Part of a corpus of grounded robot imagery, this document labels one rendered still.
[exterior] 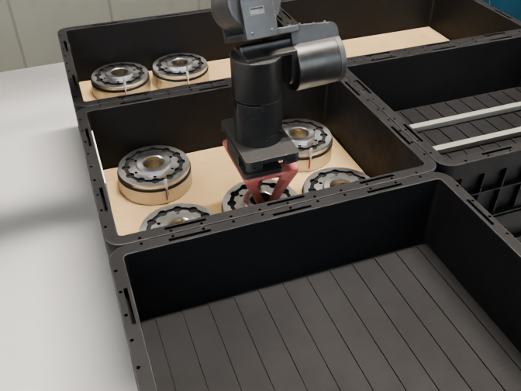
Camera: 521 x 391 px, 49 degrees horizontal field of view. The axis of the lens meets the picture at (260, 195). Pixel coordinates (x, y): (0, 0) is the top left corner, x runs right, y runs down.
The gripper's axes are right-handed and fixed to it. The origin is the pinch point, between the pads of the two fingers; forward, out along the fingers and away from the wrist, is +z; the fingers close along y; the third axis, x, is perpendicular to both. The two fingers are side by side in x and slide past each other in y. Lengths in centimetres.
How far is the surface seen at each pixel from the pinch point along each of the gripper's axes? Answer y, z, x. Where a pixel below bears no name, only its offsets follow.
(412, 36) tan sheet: 46, 5, -51
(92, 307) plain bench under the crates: 4.6, 16.6, 24.2
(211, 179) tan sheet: 11.0, 4.0, 3.8
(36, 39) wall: 199, 51, 32
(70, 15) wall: 199, 43, 16
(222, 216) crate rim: -9.0, -5.8, 7.4
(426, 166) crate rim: -8.4, -5.3, -18.3
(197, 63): 42.3, 0.5, -2.7
